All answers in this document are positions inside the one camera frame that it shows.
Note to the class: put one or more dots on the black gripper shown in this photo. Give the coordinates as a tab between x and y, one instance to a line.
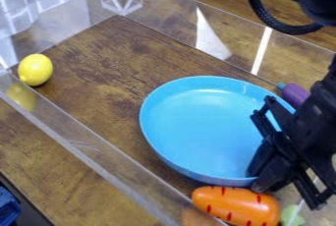
299	144

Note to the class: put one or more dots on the orange toy carrot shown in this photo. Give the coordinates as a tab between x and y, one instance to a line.
238	206

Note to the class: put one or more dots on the blue round plastic tray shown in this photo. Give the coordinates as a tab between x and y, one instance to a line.
195	120

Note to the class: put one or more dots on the purple toy eggplant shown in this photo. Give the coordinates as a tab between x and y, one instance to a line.
294	94

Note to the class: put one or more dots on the blue object at corner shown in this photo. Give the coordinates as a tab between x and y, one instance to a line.
10	208

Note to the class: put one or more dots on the yellow toy lemon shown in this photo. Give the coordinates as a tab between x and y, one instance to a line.
35	69

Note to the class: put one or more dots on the clear acrylic enclosure wall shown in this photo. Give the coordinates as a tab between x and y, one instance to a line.
74	152

